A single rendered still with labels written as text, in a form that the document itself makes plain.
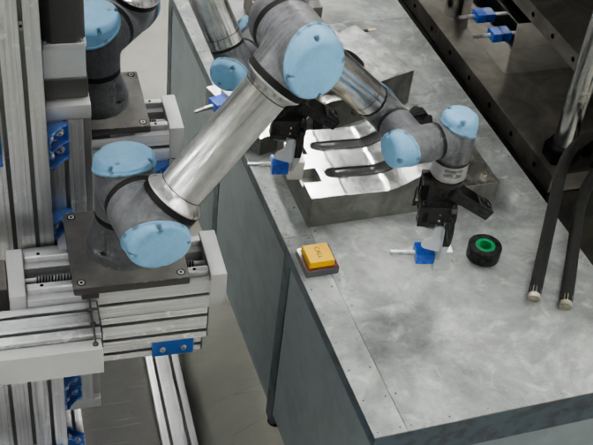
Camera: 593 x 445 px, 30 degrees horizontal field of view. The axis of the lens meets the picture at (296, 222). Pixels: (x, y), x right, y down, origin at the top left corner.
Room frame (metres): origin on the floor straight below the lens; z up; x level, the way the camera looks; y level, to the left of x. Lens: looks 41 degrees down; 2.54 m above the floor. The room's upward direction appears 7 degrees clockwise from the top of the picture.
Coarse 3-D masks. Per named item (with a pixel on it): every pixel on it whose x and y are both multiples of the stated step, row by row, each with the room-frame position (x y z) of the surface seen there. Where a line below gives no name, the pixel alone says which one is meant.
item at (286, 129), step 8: (280, 112) 2.03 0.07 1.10; (288, 112) 2.04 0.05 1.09; (296, 112) 2.04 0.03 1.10; (280, 120) 2.02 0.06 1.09; (288, 120) 2.02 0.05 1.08; (296, 120) 2.03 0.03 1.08; (304, 120) 2.03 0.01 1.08; (272, 128) 2.01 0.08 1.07; (280, 128) 2.02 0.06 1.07; (288, 128) 2.02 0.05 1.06; (296, 128) 2.03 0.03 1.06; (304, 128) 2.03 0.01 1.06; (272, 136) 2.01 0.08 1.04; (280, 136) 2.02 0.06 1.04; (288, 136) 2.03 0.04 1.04
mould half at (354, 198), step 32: (352, 128) 2.30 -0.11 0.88; (320, 160) 2.15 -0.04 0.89; (352, 160) 2.17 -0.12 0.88; (384, 160) 2.18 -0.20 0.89; (480, 160) 2.27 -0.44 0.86; (320, 192) 2.02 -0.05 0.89; (352, 192) 2.04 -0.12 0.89; (384, 192) 2.07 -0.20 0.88; (480, 192) 2.17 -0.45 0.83; (320, 224) 2.01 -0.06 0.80
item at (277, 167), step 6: (270, 156) 2.07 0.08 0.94; (252, 162) 2.04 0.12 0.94; (258, 162) 2.05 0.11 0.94; (264, 162) 2.05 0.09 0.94; (270, 162) 2.05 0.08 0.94; (276, 162) 2.05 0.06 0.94; (282, 162) 2.05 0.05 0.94; (288, 162) 2.05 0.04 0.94; (300, 162) 2.04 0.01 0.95; (270, 168) 2.05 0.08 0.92; (276, 168) 2.04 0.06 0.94; (282, 168) 2.04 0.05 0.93; (288, 168) 2.04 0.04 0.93; (300, 168) 2.05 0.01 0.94; (276, 174) 2.04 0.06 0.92; (282, 174) 2.04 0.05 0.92; (288, 174) 2.04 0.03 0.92; (294, 174) 2.04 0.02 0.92; (300, 174) 2.05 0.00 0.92
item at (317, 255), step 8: (304, 248) 1.88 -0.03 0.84; (312, 248) 1.88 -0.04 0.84; (320, 248) 1.89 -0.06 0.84; (328, 248) 1.89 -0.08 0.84; (304, 256) 1.86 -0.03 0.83; (312, 256) 1.86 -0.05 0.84; (320, 256) 1.86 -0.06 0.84; (328, 256) 1.86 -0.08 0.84; (312, 264) 1.83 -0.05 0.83; (320, 264) 1.84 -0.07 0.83; (328, 264) 1.85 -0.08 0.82
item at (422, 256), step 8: (416, 248) 1.81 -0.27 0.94; (424, 248) 1.81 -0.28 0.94; (448, 248) 1.80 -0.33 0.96; (416, 256) 1.79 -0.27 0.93; (424, 256) 1.79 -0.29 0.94; (432, 256) 1.79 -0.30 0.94; (448, 256) 1.79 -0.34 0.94; (432, 264) 1.79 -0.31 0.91; (440, 264) 1.79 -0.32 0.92; (448, 264) 1.79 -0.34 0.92
